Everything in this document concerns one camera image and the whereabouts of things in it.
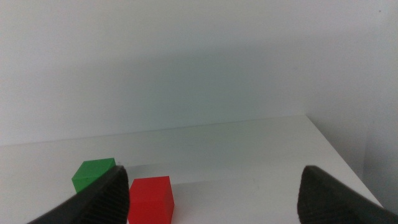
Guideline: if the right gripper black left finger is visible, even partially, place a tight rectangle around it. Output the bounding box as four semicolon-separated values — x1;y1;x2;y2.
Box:
27;165;130;224

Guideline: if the red cube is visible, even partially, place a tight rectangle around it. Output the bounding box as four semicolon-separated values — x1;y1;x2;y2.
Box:
127;175;175;224

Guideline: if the green cube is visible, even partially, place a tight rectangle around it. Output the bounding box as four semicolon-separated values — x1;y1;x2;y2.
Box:
71;157;118;194

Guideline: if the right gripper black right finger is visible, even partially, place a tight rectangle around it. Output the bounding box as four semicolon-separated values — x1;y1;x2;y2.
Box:
297;165;398;224

